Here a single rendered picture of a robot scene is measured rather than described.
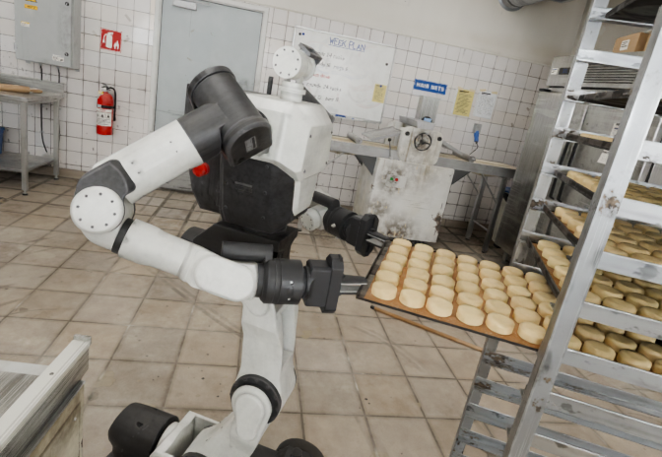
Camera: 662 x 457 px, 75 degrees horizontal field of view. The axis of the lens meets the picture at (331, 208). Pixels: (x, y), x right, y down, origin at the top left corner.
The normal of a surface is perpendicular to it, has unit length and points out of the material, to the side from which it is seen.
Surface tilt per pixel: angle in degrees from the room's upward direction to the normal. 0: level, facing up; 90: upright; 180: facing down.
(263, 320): 90
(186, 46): 90
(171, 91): 90
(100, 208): 73
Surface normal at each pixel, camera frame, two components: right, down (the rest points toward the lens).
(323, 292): 0.23, 0.30
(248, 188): -0.31, 0.39
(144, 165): 0.27, 0.02
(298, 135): 0.49, 0.24
